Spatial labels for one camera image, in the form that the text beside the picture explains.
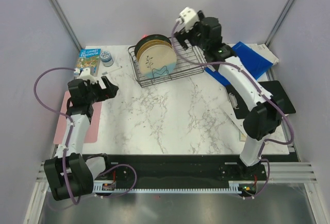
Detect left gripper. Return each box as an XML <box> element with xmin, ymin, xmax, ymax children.
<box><xmin>84</xmin><ymin>76</ymin><xmax>118</xmax><ymax>104</ymax></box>

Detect dark teal plate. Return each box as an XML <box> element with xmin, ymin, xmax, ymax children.
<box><xmin>134</xmin><ymin>34</ymin><xmax>172</xmax><ymax>61</ymax></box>

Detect beige bird plate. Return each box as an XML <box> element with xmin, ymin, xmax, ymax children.
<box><xmin>135</xmin><ymin>39</ymin><xmax>172</xmax><ymax>61</ymax></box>
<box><xmin>137</xmin><ymin>41</ymin><xmax>174</xmax><ymax>61</ymax></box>

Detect beige bird plate front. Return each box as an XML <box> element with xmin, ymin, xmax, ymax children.
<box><xmin>135</xmin><ymin>39</ymin><xmax>172</xmax><ymax>61</ymax></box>

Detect cream and blue plate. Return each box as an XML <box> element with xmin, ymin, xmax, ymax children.
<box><xmin>139</xmin><ymin>45</ymin><xmax>177</xmax><ymax>78</ymax></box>

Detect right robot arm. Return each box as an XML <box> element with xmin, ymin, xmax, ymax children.
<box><xmin>171</xmin><ymin>7</ymin><xmax>285</xmax><ymax>180</ymax></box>

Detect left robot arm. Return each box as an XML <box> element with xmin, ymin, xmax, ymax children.
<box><xmin>44</xmin><ymin>76</ymin><xmax>119</xmax><ymax>201</ymax></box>

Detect small blue lid jar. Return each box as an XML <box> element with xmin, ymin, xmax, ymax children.
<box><xmin>100</xmin><ymin>50</ymin><xmax>113</xmax><ymax>67</ymax></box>

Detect blue treehouse book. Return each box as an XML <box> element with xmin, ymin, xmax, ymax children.
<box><xmin>76</xmin><ymin>48</ymin><xmax>101</xmax><ymax>76</ymax></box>

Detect pink clipboard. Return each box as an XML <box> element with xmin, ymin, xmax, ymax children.
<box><xmin>53</xmin><ymin>90</ymin><xmax>103</xmax><ymax>145</ymax></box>

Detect white paper sheets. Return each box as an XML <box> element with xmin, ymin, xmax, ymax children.
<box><xmin>252</xmin><ymin>44</ymin><xmax>279</xmax><ymax>65</ymax></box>

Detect blue folder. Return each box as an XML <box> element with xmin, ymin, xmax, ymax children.
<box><xmin>205</xmin><ymin>41</ymin><xmax>274</xmax><ymax>87</ymax></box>

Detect yellow book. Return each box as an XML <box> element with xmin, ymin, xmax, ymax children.
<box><xmin>239</xmin><ymin>131</ymin><xmax>246</xmax><ymax>142</ymax></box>

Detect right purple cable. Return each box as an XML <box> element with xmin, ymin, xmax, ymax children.
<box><xmin>171</xmin><ymin>19</ymin><xmax>296</xmax><ymax>200</ymax></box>

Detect purple cable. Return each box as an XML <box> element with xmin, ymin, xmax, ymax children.
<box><xmin>171</xmin><ymin>19</ymin><xmax>296</xmax><ymax>200</ymax></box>
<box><xmin>34</xmin><ymin>66</ymin><xmax>138</xmax><ymax>212</ymax></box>

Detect black wire dish rack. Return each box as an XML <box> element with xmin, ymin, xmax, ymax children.
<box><xmin>128</xmin><ymin>42</ymin><xmax>205</xmax><ymax>87</ymax></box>

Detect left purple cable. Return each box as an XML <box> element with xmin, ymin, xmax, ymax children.
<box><xmin>34</xmin><ymin>66</ymin><xmax>138</xmax><ymax>212</ymax></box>

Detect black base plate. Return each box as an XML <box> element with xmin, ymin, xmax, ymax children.
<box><xmin>98</xmin><ymin>154</ymin><xmax>267</xmax><ymax>188</ymax></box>

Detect white cable duct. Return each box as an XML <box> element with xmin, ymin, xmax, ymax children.
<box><xmin>92</xmin><ymin>181</ymin><xmax>255</xmax><ymax>194</ymax></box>

